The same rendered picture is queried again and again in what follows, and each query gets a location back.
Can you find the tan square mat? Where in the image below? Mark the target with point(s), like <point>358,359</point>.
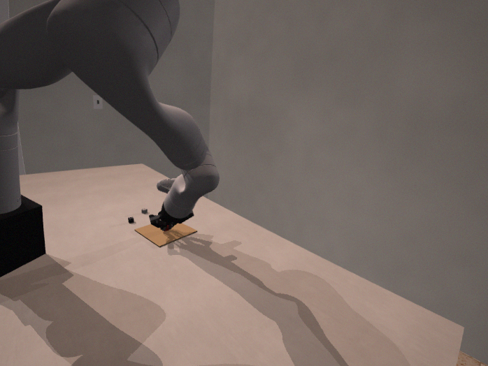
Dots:
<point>161,238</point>

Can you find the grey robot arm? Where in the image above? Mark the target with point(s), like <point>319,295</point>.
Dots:
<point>112,46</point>

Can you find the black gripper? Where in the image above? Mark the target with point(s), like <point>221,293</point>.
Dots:
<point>163,219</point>

